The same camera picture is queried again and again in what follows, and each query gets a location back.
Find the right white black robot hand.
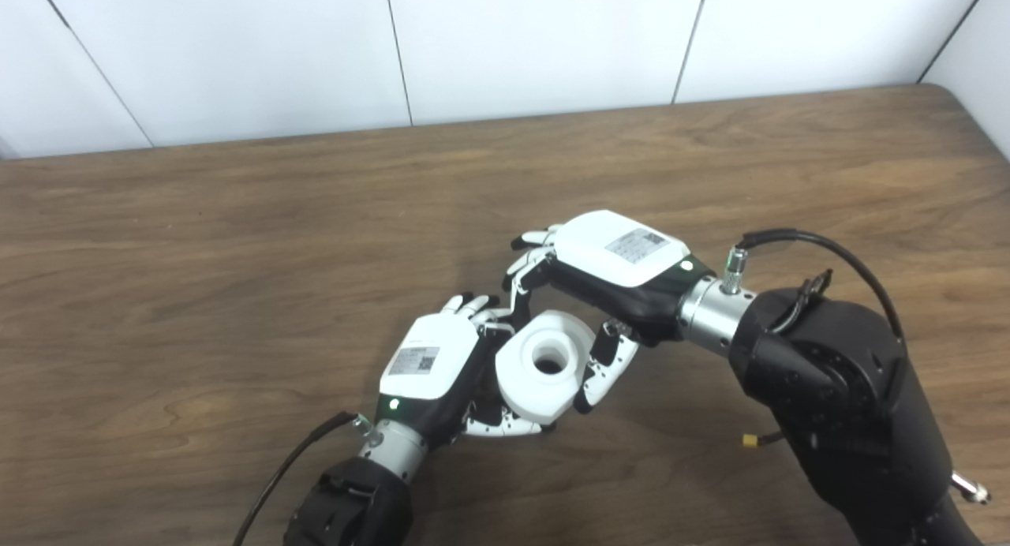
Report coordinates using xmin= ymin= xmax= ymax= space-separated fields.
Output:
xmin=503 ymin=209 xmax=715 ymax=415

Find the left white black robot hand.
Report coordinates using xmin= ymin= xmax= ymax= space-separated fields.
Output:
xmin=377 ymin=294 xmax=553 ymax=446

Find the round white plastic piece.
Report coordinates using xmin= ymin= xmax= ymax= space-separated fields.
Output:
xmin=495 ymin=310 xmax=597 ymax=422

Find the thin black wrist wire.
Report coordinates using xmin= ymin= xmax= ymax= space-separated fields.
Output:
xmin=769 ymin=269 xmax=834 ymax=334

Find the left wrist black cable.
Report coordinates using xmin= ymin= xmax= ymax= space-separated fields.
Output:
xmin=233 ymin=410 xmax=373 ymax=546

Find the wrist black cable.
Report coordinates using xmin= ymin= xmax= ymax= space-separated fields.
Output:
xmin=233 ymin=410 xmax=373 ymax=546
xmin=724 ymin=229 xmax=908 ymax=350

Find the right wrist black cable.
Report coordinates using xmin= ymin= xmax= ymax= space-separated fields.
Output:
xmin=724 ymin=229 xmax=908 ymax=350

